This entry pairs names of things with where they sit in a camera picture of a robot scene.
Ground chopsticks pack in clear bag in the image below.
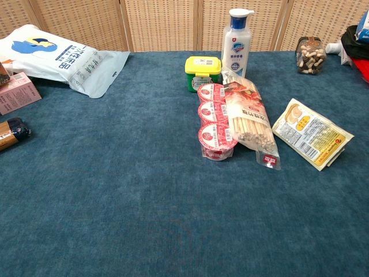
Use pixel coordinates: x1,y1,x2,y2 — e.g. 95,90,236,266
221,70,281,171

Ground yellow snack packet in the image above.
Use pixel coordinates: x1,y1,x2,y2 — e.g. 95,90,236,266
272,98,355,172

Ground white bag with blue print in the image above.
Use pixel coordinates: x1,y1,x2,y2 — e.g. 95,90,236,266
0,24,131,99

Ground black cloth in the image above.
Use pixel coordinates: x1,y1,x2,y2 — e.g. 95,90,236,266
340,25,369,61

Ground red yogurt cup multipack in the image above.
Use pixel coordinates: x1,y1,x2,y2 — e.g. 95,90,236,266
197,83,238,161

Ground blue cloth table cover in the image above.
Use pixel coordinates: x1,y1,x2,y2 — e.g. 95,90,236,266
0,50,369,277

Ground green tub with yellow lid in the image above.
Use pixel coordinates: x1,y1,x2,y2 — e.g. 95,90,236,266
184,56,223,93

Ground white blue-capped soap bottle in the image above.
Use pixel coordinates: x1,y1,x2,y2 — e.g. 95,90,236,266
221,8,255,78

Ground woven rattan folding screen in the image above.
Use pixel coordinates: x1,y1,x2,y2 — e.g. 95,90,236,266
0,0,369,53

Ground clear jar of mushroom biscuits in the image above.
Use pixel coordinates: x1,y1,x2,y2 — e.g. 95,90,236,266
296,36,327,76

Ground brown noodle pack dark end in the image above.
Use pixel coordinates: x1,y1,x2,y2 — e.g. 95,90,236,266
0,117,32,153

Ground white cylindrical tube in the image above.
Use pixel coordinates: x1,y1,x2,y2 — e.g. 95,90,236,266
326,42,344,55

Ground pink carton box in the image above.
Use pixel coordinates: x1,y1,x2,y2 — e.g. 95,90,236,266
0,72,43,116

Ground red flat item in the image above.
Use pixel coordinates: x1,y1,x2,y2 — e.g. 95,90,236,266
349,57,369,84

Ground dark snack packet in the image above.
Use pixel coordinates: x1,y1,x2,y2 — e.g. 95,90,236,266
0,59,14,88

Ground white blue tissue pack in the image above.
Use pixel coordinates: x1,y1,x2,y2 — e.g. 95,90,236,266
355,9,369,41

